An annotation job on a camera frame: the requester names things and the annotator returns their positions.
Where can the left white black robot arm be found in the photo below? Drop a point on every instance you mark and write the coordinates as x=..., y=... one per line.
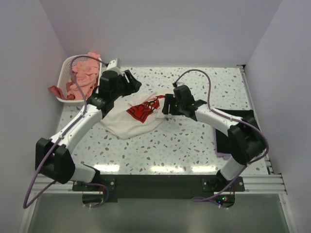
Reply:
x=53, y=156

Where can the white t-shirt red print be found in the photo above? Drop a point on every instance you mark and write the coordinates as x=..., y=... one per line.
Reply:
x=140, y=114

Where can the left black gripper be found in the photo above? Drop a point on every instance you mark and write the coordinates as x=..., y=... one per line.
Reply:
x=133, y=86

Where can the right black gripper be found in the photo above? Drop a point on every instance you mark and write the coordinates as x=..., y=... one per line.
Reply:
x=169, y=99

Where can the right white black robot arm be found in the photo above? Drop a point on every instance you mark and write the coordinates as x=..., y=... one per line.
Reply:
x=245, y=140

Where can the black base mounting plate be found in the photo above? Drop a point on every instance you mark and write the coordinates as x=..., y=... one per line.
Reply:
x=115, y=187

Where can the pink crumpled t-shirt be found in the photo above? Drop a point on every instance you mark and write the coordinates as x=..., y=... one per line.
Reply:
x=86, y=73

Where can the folded lavender t-shirt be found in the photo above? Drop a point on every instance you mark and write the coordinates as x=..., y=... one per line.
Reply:
x=222, y=145

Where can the folded black t-shirt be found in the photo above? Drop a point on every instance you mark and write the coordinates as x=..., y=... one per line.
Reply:
x=238, y=113

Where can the white plastic laundry basket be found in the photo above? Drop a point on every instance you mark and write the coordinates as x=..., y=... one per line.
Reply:
x=66, y=75

